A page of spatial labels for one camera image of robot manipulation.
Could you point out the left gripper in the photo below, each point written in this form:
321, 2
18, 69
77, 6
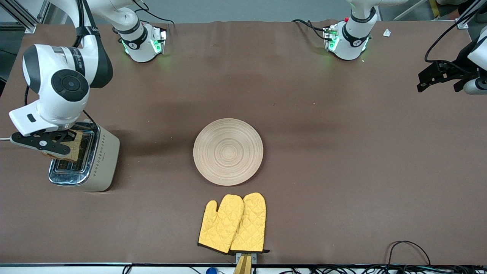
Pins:
459, 66

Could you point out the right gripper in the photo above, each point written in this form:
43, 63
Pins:
68, 133

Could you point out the brown bread slice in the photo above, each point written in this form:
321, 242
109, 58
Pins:
76, 148

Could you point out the round wooden plate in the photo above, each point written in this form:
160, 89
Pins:
228, 152

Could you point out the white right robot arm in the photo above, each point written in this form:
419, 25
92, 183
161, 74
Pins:
68, 83

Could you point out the beige chrome two-slot toaster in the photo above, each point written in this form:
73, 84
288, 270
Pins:
106, 160

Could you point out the white paper scrap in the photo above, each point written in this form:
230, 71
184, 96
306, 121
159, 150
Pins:
387, 32

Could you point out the white metal bar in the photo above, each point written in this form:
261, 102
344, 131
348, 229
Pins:
409, 10

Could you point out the brown table cover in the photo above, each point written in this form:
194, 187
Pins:
228, 95

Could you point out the yellow quilted oven mitt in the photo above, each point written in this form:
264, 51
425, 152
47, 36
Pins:
220, 224
253, 220

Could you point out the small blue object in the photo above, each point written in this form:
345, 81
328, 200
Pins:
211, 271

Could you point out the wooden stick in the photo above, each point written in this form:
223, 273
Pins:
243, 266

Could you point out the aluminium frame profile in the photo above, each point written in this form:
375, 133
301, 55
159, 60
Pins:
23, 19
462, 23

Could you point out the small metal bracket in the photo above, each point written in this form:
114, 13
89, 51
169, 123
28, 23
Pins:
254, 258

